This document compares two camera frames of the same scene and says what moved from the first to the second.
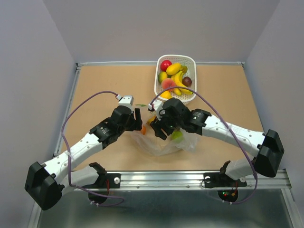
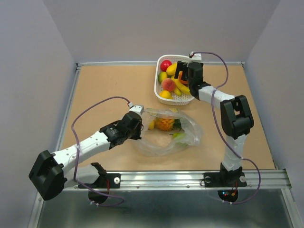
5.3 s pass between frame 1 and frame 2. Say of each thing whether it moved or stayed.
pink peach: stayed
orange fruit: moved
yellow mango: stayed
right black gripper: moved
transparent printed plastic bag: stayed
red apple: stayed
